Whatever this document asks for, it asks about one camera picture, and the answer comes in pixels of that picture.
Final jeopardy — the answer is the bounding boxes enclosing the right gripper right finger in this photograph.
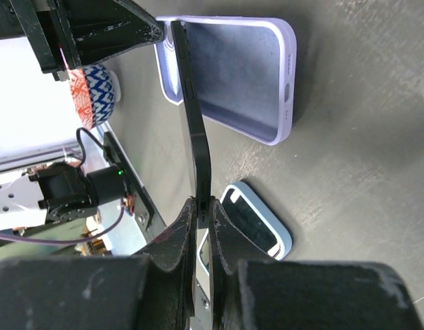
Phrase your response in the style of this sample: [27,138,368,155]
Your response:
[209,200,423,329]

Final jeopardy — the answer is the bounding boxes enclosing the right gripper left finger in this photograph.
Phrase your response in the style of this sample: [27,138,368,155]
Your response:
[0,198,197,329]

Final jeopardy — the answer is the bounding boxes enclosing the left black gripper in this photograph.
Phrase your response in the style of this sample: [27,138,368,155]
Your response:
[0,0,164,81]

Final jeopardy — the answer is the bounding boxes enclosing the light blue phone case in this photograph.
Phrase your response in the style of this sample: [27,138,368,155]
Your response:
[197,181,293,276]

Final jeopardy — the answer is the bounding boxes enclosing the black phone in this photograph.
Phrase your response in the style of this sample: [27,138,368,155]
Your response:
[199,195,278,269]
[170,21,212,229]

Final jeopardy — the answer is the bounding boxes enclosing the lavender case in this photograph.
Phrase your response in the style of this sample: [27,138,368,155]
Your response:
[154,15,297,146]

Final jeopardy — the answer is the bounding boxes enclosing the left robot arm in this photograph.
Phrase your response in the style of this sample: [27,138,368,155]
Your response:
[0,1,164,221]

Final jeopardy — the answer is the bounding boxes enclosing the black phone in blue case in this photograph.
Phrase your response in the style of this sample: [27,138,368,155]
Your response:
[199,195,278,269]

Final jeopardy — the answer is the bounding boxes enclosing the red patterned bowl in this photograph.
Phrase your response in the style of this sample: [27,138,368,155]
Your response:
[67,64,122,130]

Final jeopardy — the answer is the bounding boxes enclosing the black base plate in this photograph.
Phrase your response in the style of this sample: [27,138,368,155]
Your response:
[103,131,166,243]

